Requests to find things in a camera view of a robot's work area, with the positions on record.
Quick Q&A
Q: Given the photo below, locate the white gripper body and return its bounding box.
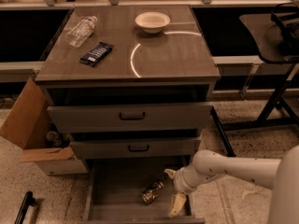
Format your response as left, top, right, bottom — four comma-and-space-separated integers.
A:
173, 165, 203, 194

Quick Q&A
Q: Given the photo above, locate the orange soda can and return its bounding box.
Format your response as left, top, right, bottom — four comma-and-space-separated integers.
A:
141, 180, 164, 203

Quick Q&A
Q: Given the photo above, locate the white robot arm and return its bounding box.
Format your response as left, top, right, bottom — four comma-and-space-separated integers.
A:
164, 147, 299, 224

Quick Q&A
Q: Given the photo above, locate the middle grey drawer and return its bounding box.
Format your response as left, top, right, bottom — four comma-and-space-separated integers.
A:
70, 137, 200, 159

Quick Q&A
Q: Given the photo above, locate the grey drawer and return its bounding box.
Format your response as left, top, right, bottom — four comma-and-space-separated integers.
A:
83, 156, 205, 224
70, 137, 200, 159
48, 103, 211, 133

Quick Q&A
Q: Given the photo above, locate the bottom grey drawer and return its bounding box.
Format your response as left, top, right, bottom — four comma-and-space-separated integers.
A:
83, 156, 205, 224

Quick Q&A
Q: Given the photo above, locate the top grey drawer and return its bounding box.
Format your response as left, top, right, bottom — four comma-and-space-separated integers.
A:
48, 103, 211, 133

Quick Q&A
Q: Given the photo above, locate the grey drawer cabinet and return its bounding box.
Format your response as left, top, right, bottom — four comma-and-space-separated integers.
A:
34, 5, 221, 224

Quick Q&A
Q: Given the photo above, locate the can inside cardboard box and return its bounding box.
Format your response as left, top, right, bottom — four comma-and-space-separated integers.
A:
46, 131, 62, 147

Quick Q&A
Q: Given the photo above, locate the dark blue snack bar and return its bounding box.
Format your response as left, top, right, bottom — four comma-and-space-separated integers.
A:
79, 42, 114, 66

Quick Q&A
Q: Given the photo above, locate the brown cardboard box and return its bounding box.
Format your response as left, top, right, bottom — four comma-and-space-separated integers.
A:
0, 78, 88, 175

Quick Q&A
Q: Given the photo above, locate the white paper bowl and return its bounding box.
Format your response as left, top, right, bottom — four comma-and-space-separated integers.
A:
135, 12, 170, 34

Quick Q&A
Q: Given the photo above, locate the clear plastic water bottle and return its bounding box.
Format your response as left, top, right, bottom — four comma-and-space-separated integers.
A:
66, 16, 97, 48

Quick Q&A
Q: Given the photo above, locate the black side table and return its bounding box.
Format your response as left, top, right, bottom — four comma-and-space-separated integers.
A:
211, 2, 299, 157

